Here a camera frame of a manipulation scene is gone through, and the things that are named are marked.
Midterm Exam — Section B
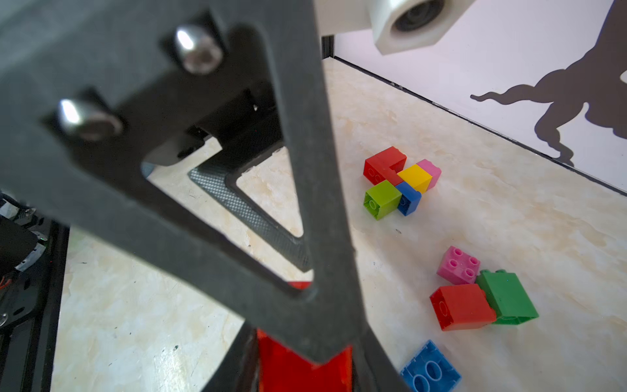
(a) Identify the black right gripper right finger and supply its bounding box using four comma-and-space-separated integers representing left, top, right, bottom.
352, 328, 409, 392

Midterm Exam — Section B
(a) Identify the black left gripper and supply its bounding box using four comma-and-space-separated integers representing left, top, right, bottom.
1, 1, 367, 363

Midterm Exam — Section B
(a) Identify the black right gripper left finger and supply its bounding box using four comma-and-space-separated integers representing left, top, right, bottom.
202, 323, 260, 392

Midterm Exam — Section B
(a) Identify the red square lego brick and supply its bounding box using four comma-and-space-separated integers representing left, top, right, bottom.
256, 281, 354, 392

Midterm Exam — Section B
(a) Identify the long blue lego brick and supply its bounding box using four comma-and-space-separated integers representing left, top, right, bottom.
400, 340, 461, 392

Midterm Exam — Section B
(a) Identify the lime green lego brick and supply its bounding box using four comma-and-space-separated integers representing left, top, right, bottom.
363, 180, 402, 220

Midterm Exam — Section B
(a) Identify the blue square lego brick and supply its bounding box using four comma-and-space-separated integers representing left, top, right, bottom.
396, 182, 422, 217

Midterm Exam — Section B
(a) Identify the yellow lego brick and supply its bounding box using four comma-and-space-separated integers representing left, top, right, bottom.
398, 164, 434, 194

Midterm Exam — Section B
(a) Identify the long red lego brick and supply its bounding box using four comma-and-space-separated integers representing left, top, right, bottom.
363, 146, 407, 186

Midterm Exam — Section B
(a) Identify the pink lego brick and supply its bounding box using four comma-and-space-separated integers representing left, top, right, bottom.
417, 159, 442, 190
437, 246, 481, 285

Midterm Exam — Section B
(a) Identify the tall red lego brick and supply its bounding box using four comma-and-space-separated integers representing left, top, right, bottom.
429, 284, 497, 332

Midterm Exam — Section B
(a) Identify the dark green lego brick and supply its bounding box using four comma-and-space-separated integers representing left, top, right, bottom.
476, 269, 539, 325

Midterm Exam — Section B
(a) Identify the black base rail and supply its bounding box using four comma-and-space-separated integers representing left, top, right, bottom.
1, 193, 70, 391

